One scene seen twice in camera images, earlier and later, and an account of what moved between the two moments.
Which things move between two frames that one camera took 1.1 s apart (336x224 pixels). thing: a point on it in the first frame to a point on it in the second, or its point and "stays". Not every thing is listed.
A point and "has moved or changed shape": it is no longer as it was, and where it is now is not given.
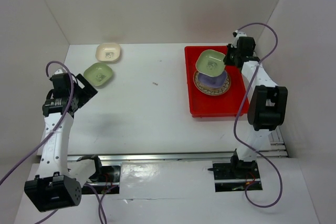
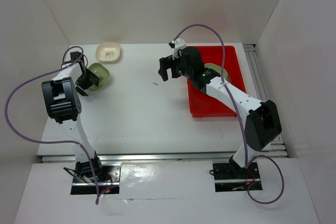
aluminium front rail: (171, 158) stays
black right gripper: (229, 49) to (168, 62)
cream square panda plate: (108, 52) stays
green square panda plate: (98, 74) stays
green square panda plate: (210, 63) has moved or changed shape
